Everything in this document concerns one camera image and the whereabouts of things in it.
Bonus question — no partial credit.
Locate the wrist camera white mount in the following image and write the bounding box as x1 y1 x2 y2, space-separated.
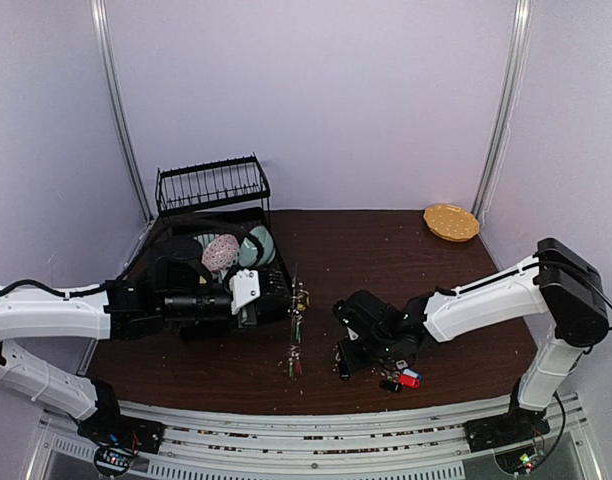
229 269 261 316
333 298 362 341

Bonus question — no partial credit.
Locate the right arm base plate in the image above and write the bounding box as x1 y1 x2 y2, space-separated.
464 415 551 452

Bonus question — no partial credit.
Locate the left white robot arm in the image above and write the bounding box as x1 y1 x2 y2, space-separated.
0 236 290 444

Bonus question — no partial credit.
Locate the black tagged key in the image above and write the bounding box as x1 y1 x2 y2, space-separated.
335 352 351 381

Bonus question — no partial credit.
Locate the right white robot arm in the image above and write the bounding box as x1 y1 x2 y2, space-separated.
333 238 612 442

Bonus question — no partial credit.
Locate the right round circuit board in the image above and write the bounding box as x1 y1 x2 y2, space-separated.
494 447 545 477

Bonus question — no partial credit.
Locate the round circuit board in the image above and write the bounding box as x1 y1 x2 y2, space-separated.
494 447 545 477
93 446 137 477

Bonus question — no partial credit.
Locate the black tray with dishes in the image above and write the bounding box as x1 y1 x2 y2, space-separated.
147 210 291 343

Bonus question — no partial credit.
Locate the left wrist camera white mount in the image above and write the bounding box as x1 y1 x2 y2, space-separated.
229 269 261 316

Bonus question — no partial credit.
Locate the aluminium rail frame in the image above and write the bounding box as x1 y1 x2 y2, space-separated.
21 394 608 479

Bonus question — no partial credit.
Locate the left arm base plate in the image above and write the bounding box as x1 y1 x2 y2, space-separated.
75 415 165 454

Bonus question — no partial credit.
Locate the aluminium corner post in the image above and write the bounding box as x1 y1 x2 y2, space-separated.
90 0 153 223
472 0 532 225

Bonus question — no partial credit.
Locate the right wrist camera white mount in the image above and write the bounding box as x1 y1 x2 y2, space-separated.
333 298 362 341

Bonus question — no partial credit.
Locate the left aluminium corner post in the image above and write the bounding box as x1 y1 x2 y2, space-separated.
90 0 153 223

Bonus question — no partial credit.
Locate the left round circuit board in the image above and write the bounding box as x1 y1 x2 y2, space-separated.
93 446 137 477

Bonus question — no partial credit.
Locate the right aluminium corner post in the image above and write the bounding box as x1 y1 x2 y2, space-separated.
472 0 532 225

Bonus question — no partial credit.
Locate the yellow round plate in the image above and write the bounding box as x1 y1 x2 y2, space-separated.
423 204 480 243

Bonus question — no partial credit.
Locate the keyring with green tag keys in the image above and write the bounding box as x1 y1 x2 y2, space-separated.
287 268 310 380

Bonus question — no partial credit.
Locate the key bunch with red tag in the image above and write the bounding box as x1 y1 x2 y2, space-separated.
379 360 422 393

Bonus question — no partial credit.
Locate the black wire dish rack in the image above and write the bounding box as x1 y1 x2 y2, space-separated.
155 153 271 217

